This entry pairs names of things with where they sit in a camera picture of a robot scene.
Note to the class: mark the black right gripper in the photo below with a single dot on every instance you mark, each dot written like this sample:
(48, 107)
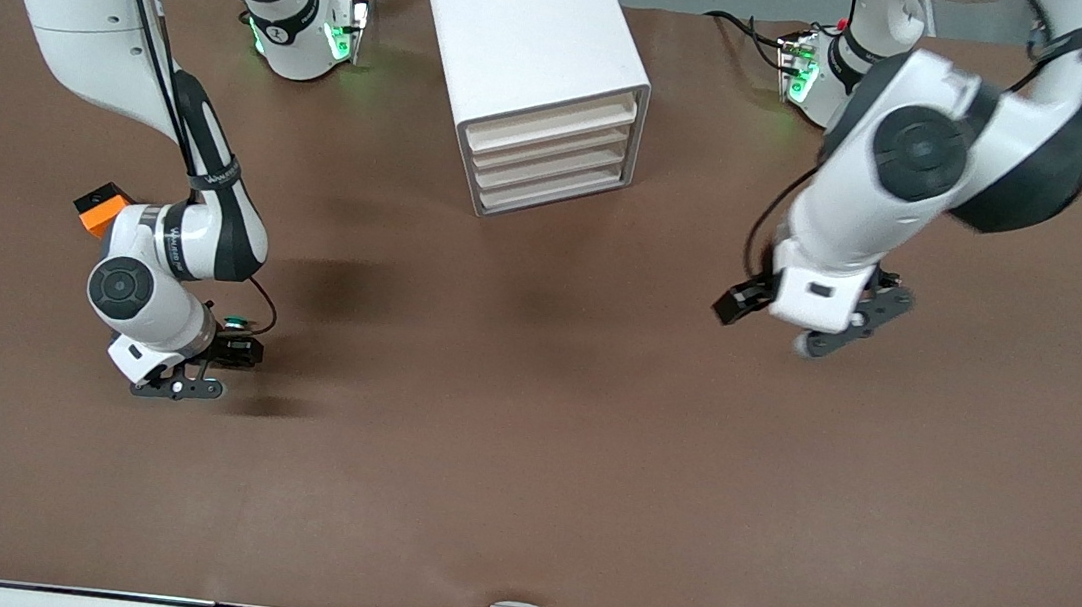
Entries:
(232, 350)

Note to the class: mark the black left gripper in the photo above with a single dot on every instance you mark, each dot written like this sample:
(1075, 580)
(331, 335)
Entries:
(740, 301)

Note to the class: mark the green push button switch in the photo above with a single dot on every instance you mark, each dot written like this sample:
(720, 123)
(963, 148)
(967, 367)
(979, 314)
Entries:
(239, 320)

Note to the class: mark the cream plastic drawer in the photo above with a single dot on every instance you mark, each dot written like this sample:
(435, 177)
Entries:
(553, 190)
(552, 148)
(555, 168)
(550, 123)

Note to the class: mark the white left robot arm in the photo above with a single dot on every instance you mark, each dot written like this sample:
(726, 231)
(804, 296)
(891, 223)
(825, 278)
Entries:
(851, 226)

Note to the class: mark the white drawer cabinet shell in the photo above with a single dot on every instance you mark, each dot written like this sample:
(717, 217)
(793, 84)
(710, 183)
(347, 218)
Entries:
(519, 30)

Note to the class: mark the orange box with round hole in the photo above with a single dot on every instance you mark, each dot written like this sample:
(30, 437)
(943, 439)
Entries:
(98, 215)

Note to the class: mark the brown table cover mat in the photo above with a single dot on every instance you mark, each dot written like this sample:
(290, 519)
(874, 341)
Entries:
(526, 443)

